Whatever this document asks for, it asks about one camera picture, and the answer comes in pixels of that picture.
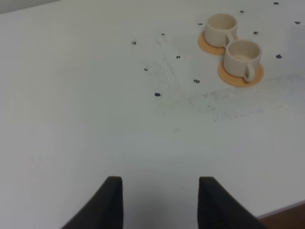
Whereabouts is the white teacup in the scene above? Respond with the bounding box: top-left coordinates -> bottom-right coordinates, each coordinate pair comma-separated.
204,13 -> 238,48
224,39 -> 262,82

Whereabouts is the near orange coaster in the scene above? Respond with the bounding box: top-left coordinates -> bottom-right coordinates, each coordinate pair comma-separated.
218,62 -> 264,87

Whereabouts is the orange coaster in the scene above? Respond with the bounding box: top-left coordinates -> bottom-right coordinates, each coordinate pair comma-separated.
218,62 -> 264,87
198,31 -> 238,55

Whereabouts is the far orange coaster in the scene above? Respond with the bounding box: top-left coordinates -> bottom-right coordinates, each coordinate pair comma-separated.
198,31 -> 238,55

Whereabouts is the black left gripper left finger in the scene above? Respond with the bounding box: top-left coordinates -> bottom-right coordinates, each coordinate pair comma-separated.
63,176 -> 124,229

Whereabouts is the far white teacup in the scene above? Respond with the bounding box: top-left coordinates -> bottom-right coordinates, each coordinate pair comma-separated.
204,13 -> 238,48

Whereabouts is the near white teacup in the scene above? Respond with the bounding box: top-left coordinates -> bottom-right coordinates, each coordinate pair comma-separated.
224,39 -> 262,82

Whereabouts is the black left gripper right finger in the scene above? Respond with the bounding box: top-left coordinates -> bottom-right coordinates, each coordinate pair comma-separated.
197,177 -> 266,229

